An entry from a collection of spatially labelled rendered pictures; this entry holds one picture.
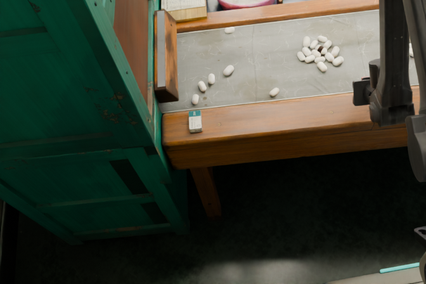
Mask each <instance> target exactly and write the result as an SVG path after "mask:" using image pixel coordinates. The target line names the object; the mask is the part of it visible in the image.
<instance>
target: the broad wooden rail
mask: <svg viewBox="0 0 426 284"><path fill-rule="evenodd" d="M411 89H412V91H413V103H414V107H415V115H419V113H418V111H419V108H420V90H419V86H411ZM352 97H353V93H346V94H334V95H328V96H317V97H311V98H300V99H293V100H282V101H271V102H265V103H254V104H247V105H236V106H225V107H219V108H208V109H201V113H202V132H190V129H189V115H188V112H189V111H183V112H172V113H165V114H163V116H162V146H163V148H164V151H165V153H166V155H167V158H168V159H169V162H170V164H171V166H172V168H173V170H174V171H175V170H181V169H193V168H200V167H212V166H218V165H231V164H242V163H249V162H261V161H268V160H279V159H286V158H298V157H310V156H317V155H329V154H336V153H347V152H360V151H367V150H378V149H385V148H397V147H404V146H408V133H407V129H406V123H405V124H397V125H392V126H384V127H379V125H378V123H376V122H372V121H371V119H370V110H369V105H363V106H354V104H353V102H352Z"/></svg>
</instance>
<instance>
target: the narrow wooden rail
mask: <svg viewBox="0 0 426 284"><path fill-rule="evenodd" d="M370 10H379V0H310V1H300V2H294V3H284V4H274V5H268V6H258V7H253V8H242V9H237V10H227V11H217V12H211V13H207V19H202V20H192V21H186V22H176V29H177V34H178V33H185V32H194V31H201V30H211V29H221V28H227V27H237V26H243V25H253V24H259V23H269V22H279V21H285V20H295V19H301V18H312V17H317V16H328V15H338V14H344V13H354V12H360V11H370Z"/></svg>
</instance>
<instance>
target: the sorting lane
mask: <svg viewBox="0 0 426 284"><path fill-rule="evenodd" d="M234 28H235V31H234V32H232V33H228V34H227V33H225V31H224V30H225V28H221V29H211V30H201V31H194V32H185V33H178V34H177V79H178V93H179V101H174V102H168V103H162V113H163V114H165V113H172V112H183V111H190V110H201V109H208V108H219V107H230V106H236V105H247V104H254V103H265V102H271V101H282V100H293V99H300V98H311V97H317V96H328V95H334V94H346V93H353V88H352V82H353V81H361V78H362V77H367V76H370V71H369V64H368V62H369V61H372V60H374V59H378V58H380V27H379V10H370V11H360V12H354V13H344V14H338V15H328V16H317V17H312V18H301V19H295V20H285V21H279V22H269V23H259V24H253V25H243V26H237V27H234ZM306 36H308V37H309V38H310V45H311V43H312V42H313V41H317V42H318V45H322V46H323V45H324V44H325V42H320V41H318V39H317V38H318V36H323V37H326V38H327V39H328V40H327V41H331V42H332V45H331V46H330V47H329V48H328V49H327V53H330V54H331V52H332V49H333V48H334V47H335V46H337V47H339V49H340V50H339V53H338V55H337V56H336V57H334V59H336V58H337V57H339V56H341V57H343V59H344V61H343V62H342V63H341V64H339V65H337V66H335V65H333V63H332V61H328V60H327V59H326V58H325V55H323V54H321V57H322V56H323V57H324V58H325V61H324V62H323V63H324V64H325V65H326V67H327V70H326V71H325V72H322V71H321V70H320V69H319V68H318V67H317V63H316V62H315V61H311V62H309V63H306V61H305V60H304V61H300V60H299V58H298V56H297V53H298V52H299V51H300V52H302V48H305V47H304V46H303V39H304V38H305V37H306ZM229 65H232V66H233V67H234V71H232V73H231V74H230V75H229V76H225V75H224V73H223V72H224V70H225V69H226V67H227V66H229ZM209 74H214V76H215V83H213V84H209ZM409 78H410V86H419V83H418V76H417V72H416V66H415V61H414V57H412V56H410V58H409ZM200 81H203V82H204V84H205V86H206V88H207V89H206V90H205V91H201V90H200V88H199V86H198V83H199V82H200ZM276 87H277V88H278V89H279V90H280V92H279V93H278V94H277V95H276V96H274V97H272V96H270V95H269V93H270V91H272V90H273V89H274V88H276ZM194 94H197V95H198V103H197V104H196V105H194V104H193V103H192V98H193V95H194Z"/></svg>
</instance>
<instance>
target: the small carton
mask: <svg viewBox="0 0 426 284"><path fill-rule="evenodd" d="M188 115H189V129H190V132H202V113H201V110H194V111H189V112H188Z"/></svg>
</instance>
